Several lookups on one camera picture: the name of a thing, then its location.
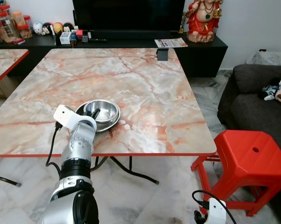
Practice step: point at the dark grey fabric sofa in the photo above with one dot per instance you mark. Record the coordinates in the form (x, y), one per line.
(245, 116)

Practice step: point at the black metal table leg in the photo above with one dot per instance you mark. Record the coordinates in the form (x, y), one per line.
(101, 163)
(5, 179)
(136, 174)

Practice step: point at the small red box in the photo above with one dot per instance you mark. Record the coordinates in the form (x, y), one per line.
(80, 32)

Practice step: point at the black flat screen television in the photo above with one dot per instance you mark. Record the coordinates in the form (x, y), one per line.
(129, 14)

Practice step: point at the black and white round figurine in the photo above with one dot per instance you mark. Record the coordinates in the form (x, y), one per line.
(47, 29)

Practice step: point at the grey patterned side table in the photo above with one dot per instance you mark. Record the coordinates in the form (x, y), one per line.
(269, 58)

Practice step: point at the jar of nuts red lid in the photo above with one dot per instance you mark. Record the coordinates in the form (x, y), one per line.
(24, 31)

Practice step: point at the grey table edge clamp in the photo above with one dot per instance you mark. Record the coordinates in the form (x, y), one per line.
(163, 54)

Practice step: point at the light wooden cabinet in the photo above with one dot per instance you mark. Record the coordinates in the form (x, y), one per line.
(4, 87)

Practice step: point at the black remote control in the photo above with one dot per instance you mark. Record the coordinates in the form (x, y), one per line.
(94, 39)

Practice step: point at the yellow round figurine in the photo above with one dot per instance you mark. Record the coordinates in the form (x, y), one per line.
(58, 28)

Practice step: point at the clear jar orange contents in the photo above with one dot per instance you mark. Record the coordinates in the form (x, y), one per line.
(19, 18)

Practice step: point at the small blue toy figure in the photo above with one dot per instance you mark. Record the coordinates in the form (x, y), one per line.
(73, 39)

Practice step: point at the small white box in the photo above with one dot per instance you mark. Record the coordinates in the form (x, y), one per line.
(65, 38)

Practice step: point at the red plastic stool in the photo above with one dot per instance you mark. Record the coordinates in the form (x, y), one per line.
(252, 158)

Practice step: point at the printed paper flyer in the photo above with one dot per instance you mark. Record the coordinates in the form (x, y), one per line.
(171, 43)

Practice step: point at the large clear jar red lid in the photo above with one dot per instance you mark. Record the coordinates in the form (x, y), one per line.
(4, 27)

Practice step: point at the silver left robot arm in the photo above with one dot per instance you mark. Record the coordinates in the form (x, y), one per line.
(80, 144)

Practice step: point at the black and white plush toy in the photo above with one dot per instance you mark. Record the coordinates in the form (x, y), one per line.
(269, 92)

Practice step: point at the small clear jar red lid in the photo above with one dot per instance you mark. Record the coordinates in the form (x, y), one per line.
(4, 8)

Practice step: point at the black low tv cabinet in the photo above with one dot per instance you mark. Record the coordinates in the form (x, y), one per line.
(201, 56)

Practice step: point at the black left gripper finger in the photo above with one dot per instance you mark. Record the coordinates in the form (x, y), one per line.
(98, 113)
(89, 112)

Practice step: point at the flat red packet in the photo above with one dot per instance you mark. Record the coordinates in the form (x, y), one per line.
(17, 41)

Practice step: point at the round stainless steel bowl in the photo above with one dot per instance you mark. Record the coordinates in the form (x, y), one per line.
(108, 114)

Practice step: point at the red laughing buddha statue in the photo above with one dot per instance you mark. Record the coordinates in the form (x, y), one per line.
(203, 22)

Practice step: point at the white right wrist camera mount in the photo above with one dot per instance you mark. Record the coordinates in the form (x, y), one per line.
(217, 212)

